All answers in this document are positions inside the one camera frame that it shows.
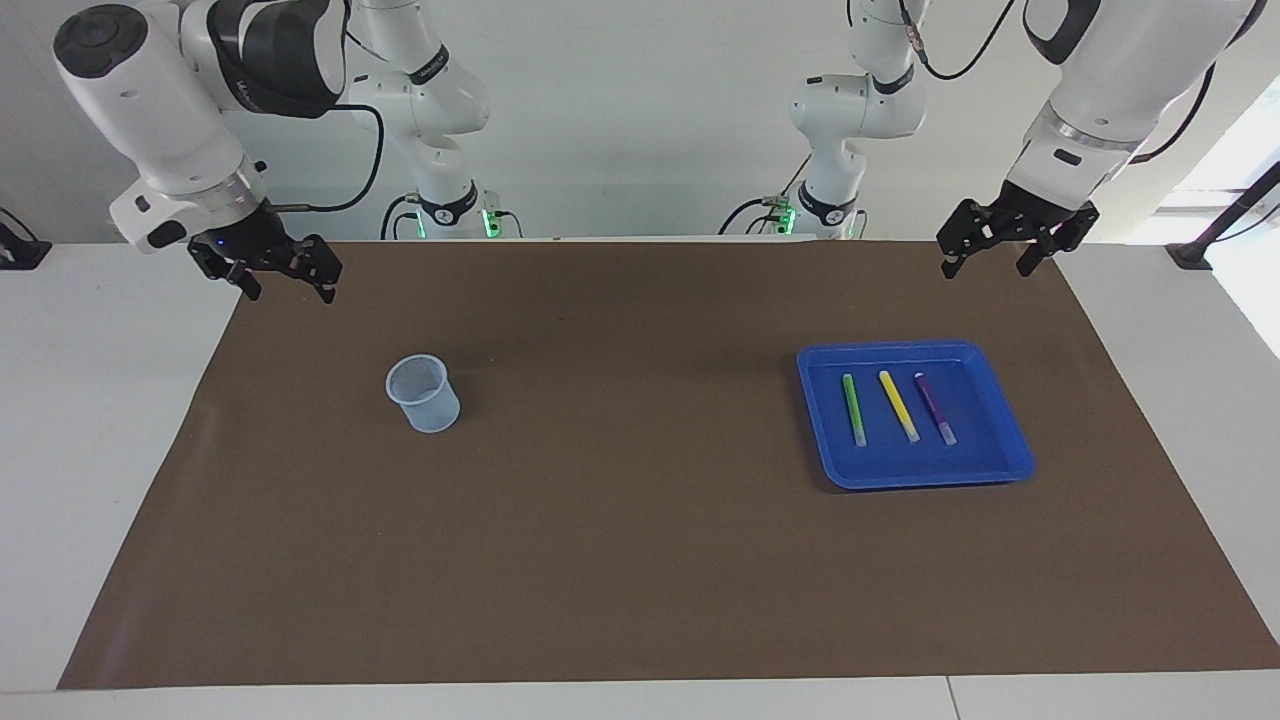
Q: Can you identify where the clear plastic cup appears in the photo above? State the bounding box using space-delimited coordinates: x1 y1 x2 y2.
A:
385 353 462 434

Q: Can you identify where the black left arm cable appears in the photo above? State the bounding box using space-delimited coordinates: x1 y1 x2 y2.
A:
895 0 1219 161

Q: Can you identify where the black base cable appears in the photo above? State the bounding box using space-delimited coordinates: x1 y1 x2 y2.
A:
718 155 813 237
380 193 523 241

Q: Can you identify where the black clamp stand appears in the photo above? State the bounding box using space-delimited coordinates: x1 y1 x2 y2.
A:
1165 160 1280 271

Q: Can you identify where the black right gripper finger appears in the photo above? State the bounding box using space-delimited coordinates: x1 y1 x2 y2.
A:
188 246 263 302
288 235 344 304

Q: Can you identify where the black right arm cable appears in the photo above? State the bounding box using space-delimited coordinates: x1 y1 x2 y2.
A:
270 30 386 214

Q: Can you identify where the yellow pen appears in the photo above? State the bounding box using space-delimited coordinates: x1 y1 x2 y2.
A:
878 370 921 443

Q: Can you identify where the black table mount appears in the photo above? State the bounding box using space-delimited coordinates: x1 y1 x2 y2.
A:
0 207 53 271

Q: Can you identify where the purple pen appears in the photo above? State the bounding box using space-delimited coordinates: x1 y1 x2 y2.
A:
913 372 958 447

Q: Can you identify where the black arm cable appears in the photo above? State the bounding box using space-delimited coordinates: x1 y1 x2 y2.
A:
270 30 386 214
895 0 1219 161

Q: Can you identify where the brown table mat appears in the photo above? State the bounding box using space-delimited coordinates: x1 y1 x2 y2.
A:
57 238 1280 691

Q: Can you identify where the green pen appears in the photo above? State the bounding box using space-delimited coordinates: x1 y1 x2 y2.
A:
842 373 869 448

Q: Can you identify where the blue plastic tray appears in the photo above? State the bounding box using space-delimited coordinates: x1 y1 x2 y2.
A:
797 340 1036 491

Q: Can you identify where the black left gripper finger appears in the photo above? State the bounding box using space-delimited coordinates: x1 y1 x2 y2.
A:
1016 205 1100 278
937 200 1001 280

